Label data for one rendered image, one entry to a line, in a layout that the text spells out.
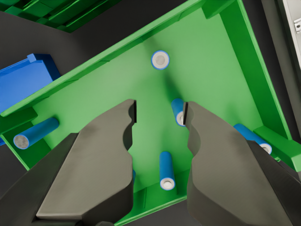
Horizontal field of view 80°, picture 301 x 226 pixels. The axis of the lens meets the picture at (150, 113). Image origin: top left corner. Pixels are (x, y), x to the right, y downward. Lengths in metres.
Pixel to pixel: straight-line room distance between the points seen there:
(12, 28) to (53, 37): 0.12
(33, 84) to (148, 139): 0.50
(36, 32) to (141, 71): 0.48
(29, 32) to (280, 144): 0.66
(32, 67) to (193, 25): 0.54
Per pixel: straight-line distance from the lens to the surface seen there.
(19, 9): 0.43
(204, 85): 0.25
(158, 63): 0.18
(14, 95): 0.74
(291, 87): 0.67
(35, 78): 0.68
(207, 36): 0.25
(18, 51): 0.71
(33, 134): 0.25
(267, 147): 0.23
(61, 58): 0.64
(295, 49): 0.53
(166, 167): 0.24
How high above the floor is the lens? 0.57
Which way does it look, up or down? 74 degrees down
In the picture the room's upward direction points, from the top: 172 degrees counter-clockwise
